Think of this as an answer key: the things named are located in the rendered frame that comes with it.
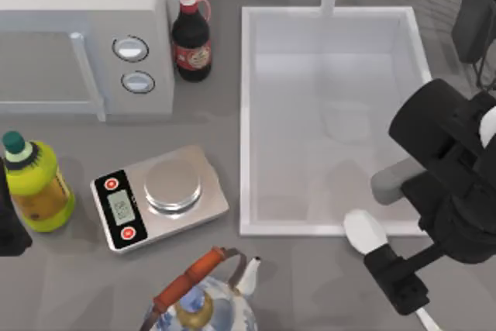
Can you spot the black stand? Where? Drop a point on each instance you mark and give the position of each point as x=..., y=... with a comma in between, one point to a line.
x=474, y=17

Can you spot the microwave door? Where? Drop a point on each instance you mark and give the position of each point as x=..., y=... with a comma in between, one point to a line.
x=38, y=67

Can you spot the white spoon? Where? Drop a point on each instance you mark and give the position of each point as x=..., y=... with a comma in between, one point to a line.
x=364, y=230

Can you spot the blue and white teapot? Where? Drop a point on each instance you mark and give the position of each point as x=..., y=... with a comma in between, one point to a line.
x=201, y=307

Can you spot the pale grey rounded box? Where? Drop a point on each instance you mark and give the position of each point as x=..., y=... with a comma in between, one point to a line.
x=389, y=183

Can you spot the small microwave knob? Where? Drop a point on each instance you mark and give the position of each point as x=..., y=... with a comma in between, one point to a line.
x=138, y=82

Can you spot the silver kitchen scale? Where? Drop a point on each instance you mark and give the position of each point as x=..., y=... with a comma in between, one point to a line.
x=182, y=207

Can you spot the green bottle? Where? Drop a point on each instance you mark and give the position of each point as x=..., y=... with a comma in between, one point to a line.
x=38, y=191

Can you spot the large microwave knob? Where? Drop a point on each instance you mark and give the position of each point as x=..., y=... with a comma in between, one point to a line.
x=130, y=49

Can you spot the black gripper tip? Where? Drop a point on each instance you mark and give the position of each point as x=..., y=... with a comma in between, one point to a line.
x=9, y=222

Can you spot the dark bottle with red cap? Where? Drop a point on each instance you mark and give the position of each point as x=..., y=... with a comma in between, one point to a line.
x=191, y=48

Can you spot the white sink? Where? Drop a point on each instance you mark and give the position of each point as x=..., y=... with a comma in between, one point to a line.
x=310, y=133

